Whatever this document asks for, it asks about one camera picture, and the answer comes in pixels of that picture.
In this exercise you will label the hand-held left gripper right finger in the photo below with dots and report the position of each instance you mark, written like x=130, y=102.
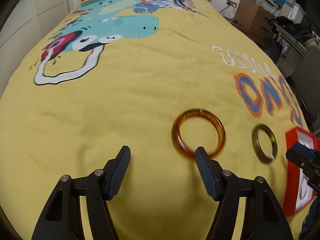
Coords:
x=207, y=173

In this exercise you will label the white wardrobe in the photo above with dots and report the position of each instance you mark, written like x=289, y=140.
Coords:
x=32, y=12

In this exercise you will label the yellow printed blanket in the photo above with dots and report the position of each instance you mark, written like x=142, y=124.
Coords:
x=125, y=92

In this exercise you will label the orange amber bangle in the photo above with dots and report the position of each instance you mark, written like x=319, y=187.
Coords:
x=176, y=135

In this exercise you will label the dark brown bangle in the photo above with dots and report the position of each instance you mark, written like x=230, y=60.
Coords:
x=255, y=145

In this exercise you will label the thin silver bangle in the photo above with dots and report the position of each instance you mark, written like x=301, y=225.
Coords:
x=302, y=192

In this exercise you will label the red box with white inside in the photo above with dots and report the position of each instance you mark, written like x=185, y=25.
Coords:
x=291, y=195

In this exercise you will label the wooden dresser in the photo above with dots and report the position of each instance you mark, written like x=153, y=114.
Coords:
x=252, y=17

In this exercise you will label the wall power outlet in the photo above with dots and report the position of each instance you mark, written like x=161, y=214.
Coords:
x=231, y=3

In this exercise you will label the grey chair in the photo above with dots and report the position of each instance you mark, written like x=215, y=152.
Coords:
x=308, y=80

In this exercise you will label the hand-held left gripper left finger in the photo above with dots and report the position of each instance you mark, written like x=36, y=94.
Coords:
x=120, y=171

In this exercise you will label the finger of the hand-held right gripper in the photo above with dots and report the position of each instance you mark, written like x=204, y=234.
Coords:
x=303, y=148
x=297, y=158

